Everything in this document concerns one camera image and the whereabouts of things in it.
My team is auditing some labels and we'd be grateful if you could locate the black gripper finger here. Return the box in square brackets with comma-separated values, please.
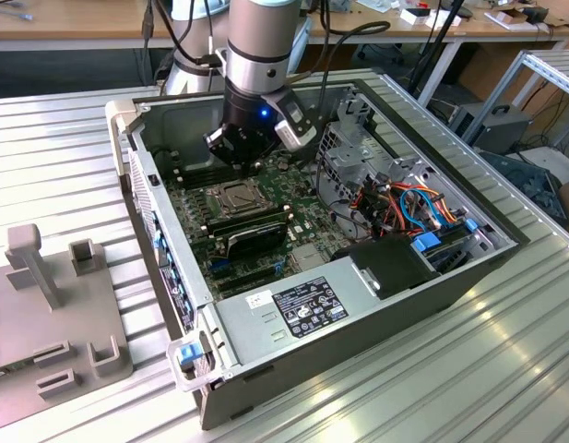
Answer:
[244, 137, 284, 180]
[202, 127, 247, 179]

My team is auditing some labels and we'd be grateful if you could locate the silver CPU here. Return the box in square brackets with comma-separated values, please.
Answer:
[221, 186, 254, 212]

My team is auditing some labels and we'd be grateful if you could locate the CPU socket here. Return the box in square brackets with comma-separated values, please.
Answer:
[208, 179, 265, 219]

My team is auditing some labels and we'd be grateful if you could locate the black RAM slot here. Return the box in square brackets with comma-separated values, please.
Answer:
[207, 214, 290, 236]
[180, 172, 261, 188]
[178, 166, 259, 183]
[177, 161, 257, 177]
[205, 205, 289, 228]
[206, 210, 290, 233]
[176, 156, 255, 172]

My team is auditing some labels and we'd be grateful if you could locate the green motherboard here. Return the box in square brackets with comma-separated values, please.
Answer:
[162, 154, 335, 302]

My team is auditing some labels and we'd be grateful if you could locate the black graphics card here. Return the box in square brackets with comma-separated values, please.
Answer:
[217, 220, 290, 260]

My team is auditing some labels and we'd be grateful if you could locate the silver chipset heat sink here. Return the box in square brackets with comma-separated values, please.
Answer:
[289, 244, 329, 273]

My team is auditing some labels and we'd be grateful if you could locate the silver metal drive cage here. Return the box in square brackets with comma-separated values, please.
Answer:
[316, 117, 433, 216]

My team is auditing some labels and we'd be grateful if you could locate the black expansion slot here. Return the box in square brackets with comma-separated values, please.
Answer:
[218, 280, 267, 299]
[214, 266, 277, 286]

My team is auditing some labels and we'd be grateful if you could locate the black plastic air shroud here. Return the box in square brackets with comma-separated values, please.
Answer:
[330, 233, 443, 301]

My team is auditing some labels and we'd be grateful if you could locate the silver power supply unit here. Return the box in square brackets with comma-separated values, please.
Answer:
[213, 256, 383, 369]

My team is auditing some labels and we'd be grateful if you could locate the wooden desk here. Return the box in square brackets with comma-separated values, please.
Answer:
[0, 0, 175, 53]
[306, 0, 569, 110]

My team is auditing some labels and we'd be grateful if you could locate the small white box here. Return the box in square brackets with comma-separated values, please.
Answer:
[398, 7, 464, 28]

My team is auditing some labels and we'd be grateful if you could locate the black stand pole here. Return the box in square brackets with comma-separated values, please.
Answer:
[407, 0, 466, 93]

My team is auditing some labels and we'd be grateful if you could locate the blue plastic case latch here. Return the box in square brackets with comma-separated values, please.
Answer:
[178, 341, 207, 368]

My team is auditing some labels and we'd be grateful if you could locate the grey open PC case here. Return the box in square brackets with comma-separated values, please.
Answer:
[103, 78, 533, 433]

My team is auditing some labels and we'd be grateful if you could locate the grey parts rack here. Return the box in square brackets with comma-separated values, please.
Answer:
[0, 222, 134, 433]

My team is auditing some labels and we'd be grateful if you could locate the dark plastic crate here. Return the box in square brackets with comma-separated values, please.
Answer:
[477, 148, 569, 228]

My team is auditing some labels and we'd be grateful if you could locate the open cardboard box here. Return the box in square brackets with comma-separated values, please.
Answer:
[484, 3, 551, 32]

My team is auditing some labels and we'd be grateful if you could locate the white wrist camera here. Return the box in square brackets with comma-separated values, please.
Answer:
[273, 103, 318, 152]

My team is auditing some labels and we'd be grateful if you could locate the black camera bracket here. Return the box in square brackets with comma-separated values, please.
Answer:
[259, 90, 323, 136]

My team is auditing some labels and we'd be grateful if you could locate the thick black cable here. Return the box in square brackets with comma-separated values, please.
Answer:
[283, 0, 394, 121]

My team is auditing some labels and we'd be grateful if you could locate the thin dark cable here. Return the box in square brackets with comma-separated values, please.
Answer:
[140, 0, 157, 87]

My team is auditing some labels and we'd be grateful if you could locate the orange wire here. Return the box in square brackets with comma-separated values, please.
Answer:
[385, 182, 459, 222]

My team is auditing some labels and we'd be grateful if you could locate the blue wire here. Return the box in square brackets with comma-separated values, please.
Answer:
[397, 186, 446, 232]

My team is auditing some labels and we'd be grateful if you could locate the black box with handle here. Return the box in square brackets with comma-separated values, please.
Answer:
[448, 103, 535, 156]

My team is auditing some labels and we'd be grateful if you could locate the aluminium frame rack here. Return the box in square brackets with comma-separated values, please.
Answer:
[462, 48, 569, 153]

